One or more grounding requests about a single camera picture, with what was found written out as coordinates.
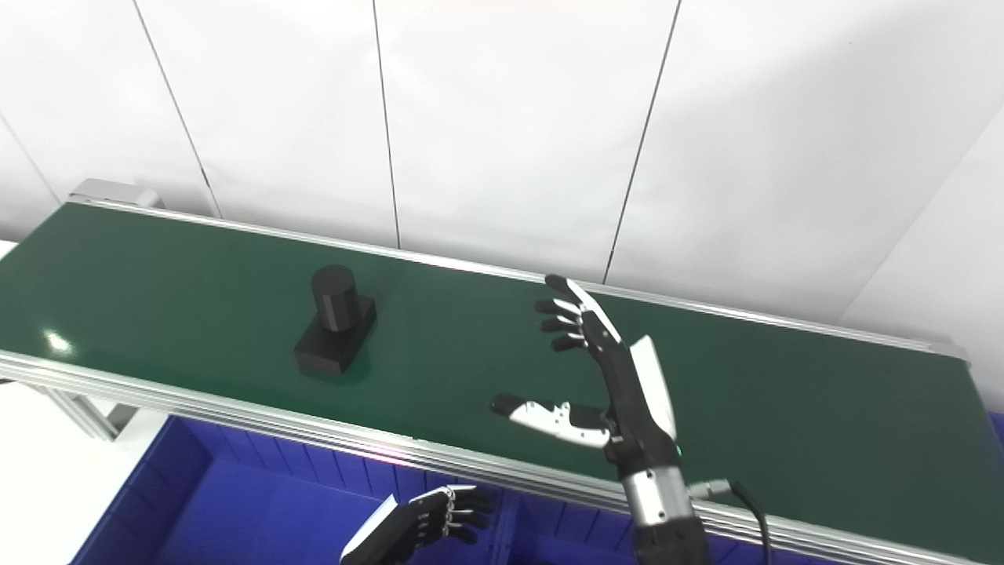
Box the green conveyor belt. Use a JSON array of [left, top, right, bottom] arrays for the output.
[[0, 179, 1004, 565]]

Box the blue plastic bin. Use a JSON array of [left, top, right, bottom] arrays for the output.
[[502, 493, 864, 565], [71, 414, 518, 565]]

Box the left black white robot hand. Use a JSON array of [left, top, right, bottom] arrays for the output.
[[340, 485, 497, 565]]

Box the black cylinder-on-block part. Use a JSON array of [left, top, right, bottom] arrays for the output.
[[294, 264, 377, 376]]

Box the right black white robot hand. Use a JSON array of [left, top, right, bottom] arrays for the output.
[[490, 274, 680, 472]]

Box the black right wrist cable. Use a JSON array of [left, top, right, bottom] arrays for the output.
[[689, 479, 773, 565]]

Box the aluminium conveyor leg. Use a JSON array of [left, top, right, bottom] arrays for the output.
[[35, 385, 130, 440]]

